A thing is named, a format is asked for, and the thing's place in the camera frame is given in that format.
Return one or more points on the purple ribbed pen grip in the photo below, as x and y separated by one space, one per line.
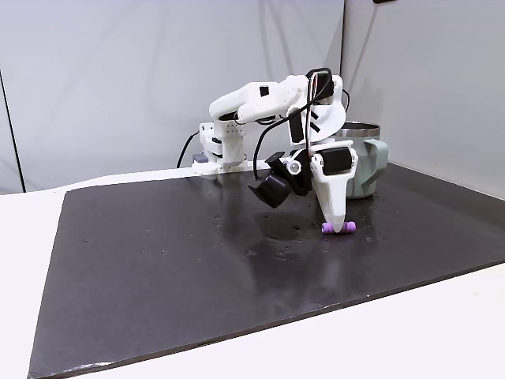
349 227

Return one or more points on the green steel-lined mug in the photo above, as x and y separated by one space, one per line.
367 177

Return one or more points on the grey table clamp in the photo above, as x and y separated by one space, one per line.
200 158

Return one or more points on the black overhead object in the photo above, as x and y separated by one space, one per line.
384 1

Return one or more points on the black rubber mat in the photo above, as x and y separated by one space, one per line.
158 237

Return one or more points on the black webcam with mount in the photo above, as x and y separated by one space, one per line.
274 189

